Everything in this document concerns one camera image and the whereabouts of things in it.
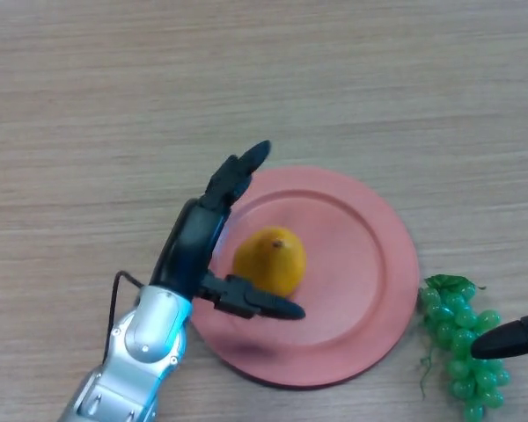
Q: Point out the yellow pear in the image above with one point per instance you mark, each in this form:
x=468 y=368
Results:
x=268 y=264

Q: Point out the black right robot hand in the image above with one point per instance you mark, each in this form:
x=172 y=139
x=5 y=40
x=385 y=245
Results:
x=510 y=338

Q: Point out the pink round plate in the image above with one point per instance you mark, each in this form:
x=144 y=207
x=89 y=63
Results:
x=347 y=299

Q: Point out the green grape bunch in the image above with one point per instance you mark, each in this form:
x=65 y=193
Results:
x=455 y=316

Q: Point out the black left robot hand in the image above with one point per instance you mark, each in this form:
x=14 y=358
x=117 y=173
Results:
x=193 y=246

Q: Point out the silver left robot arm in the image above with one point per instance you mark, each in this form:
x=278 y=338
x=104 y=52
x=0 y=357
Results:
x=136 y=351

